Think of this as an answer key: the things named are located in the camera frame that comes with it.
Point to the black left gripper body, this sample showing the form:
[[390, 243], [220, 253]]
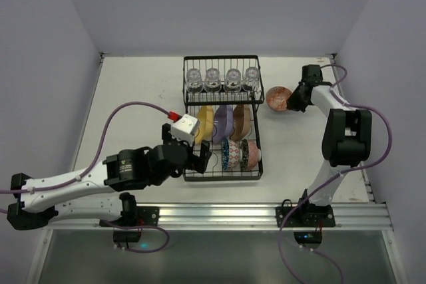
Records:
[[194, 157]]

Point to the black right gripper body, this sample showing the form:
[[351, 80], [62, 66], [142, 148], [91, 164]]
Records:
[[295, 100]]

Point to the blue triangle patterned bowl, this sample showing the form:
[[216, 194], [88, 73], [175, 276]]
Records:
[[230, 151]]

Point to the orange patterned ceramic bowl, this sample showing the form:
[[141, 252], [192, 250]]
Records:
[[277, 97]]

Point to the black floral patterned bowl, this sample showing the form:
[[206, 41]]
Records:
[[244, 154]]

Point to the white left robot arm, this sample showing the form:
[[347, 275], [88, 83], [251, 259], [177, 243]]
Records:
[[103, 191]]

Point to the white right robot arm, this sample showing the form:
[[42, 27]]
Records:
[[346, 140]]

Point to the yellow textured bowl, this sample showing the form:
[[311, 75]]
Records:
[[206, 119]]

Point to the purple textured bowl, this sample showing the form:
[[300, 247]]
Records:
[[223, 123]]

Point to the pink floral patterned bowl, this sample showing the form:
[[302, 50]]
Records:
[[255, 155]]

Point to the clear drinking glass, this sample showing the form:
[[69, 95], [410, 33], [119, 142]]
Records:
[[194, 81], [212, 81], [232, 81], [251, 79]]

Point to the brown textured bowl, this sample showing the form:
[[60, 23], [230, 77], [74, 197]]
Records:
[[242, 122]]

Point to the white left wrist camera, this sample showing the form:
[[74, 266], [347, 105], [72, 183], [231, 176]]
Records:
[[185, 129]]

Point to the black wire dish rack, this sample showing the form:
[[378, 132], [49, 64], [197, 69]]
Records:
[[194, 101]]

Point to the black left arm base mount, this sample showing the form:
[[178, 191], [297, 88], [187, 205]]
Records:
[[130, 226]]

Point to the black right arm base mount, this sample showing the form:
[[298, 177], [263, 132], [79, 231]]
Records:
[[311, 220]]

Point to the aluminium mounting rail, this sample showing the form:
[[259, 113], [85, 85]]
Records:
[[213, 215]]

